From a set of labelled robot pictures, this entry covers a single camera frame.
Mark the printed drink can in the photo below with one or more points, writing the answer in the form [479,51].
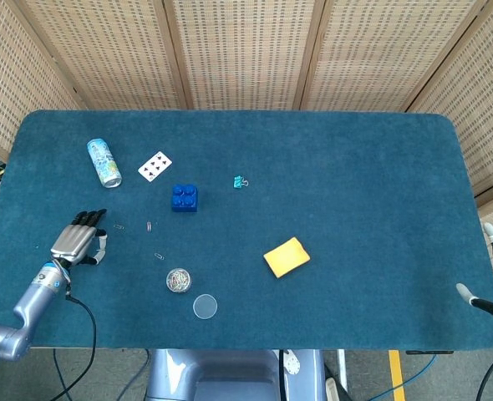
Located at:
[103,163]

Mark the clear round lid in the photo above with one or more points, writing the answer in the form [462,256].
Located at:
[205,307]

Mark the clear jar of paper clips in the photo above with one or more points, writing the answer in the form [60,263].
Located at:
[179,280]

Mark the white table leg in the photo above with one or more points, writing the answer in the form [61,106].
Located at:
[342,367]

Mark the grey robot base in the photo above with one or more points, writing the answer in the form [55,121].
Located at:
[230,376]

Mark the teal table cloth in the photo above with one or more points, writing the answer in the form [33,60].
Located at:
[334,167]

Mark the playing card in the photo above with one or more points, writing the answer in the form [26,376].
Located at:
[154,166]

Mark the teal binder clip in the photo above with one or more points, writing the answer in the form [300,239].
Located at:
[237,182]

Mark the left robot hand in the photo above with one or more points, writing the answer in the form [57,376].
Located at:
[73,242]

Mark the woven folding screen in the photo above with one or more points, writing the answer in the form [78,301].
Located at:
[246,54]

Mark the yellow sponge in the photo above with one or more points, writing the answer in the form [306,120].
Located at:
[286,257]

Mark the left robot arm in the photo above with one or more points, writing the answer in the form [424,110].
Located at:
[33,296]

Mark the blue building block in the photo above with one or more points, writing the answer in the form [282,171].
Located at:
[184,202]

